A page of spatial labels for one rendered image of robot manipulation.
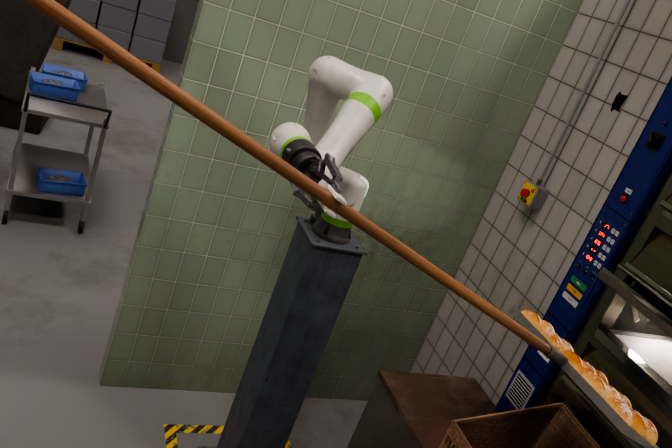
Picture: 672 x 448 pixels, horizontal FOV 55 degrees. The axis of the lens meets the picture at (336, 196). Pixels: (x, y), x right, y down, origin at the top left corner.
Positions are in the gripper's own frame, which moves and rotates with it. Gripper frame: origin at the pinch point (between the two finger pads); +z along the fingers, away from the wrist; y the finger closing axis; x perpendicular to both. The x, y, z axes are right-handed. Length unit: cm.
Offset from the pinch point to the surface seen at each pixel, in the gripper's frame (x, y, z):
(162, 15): -85, 66, -719
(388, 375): -126, 63, -74
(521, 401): -166, 34, -46
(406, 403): -126, 63, -56
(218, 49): 4, 1, -128
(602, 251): -139, -35, -47
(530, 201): -136, -33, -91
